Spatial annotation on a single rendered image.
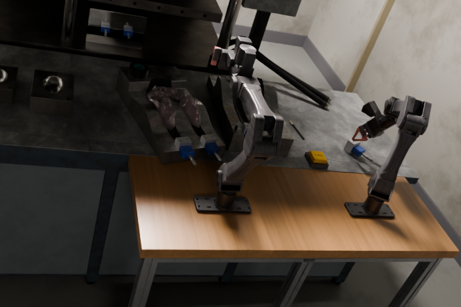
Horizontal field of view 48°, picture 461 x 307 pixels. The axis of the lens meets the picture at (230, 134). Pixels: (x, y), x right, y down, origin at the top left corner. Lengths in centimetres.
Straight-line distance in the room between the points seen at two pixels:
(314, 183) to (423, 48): 205
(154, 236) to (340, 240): 66
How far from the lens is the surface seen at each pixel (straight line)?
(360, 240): 195
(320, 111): 260
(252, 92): 161
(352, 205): 207
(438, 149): 371
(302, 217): 191
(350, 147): 236
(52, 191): 211
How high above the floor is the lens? 198
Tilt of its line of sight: 33 degrees down
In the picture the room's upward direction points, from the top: 19 degrees clockwise
